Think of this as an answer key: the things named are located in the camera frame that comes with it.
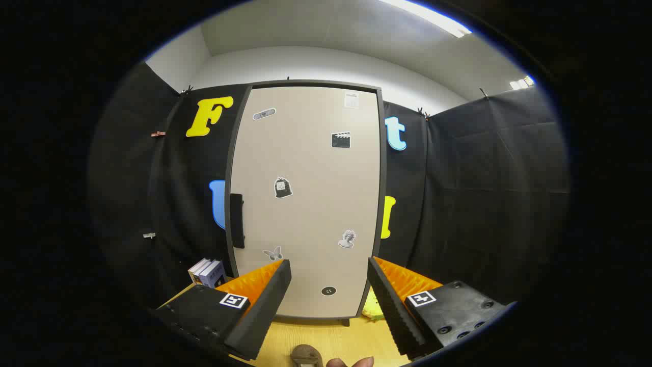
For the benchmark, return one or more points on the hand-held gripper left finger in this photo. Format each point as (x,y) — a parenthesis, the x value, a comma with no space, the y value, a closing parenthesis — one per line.
(265,311)

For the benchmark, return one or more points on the small ceiling light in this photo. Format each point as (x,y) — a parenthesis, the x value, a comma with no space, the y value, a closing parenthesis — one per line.
(522,82)

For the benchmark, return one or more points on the blue book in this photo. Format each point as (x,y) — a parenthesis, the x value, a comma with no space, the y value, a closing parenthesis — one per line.
(214,275)

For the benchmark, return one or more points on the black backdrop cloth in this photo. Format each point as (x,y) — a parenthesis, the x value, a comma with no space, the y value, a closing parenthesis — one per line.
(484,178)

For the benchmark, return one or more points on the black binder clip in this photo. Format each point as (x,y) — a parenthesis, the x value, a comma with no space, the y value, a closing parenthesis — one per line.
(187,90)
(423,112)
(483,93)

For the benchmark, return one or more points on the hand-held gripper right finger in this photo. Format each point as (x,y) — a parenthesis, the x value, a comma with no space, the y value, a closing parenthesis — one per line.
(395,311)

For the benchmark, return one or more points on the dark-framed shoe cabinet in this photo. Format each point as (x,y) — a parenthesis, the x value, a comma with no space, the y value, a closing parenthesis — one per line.
(383,204)

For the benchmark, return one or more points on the yellow round pad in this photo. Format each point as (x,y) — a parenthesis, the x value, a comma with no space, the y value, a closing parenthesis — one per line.
(373,308)

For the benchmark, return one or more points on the brown fuzzy shoe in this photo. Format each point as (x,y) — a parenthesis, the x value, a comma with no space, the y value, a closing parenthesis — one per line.
(305,357)

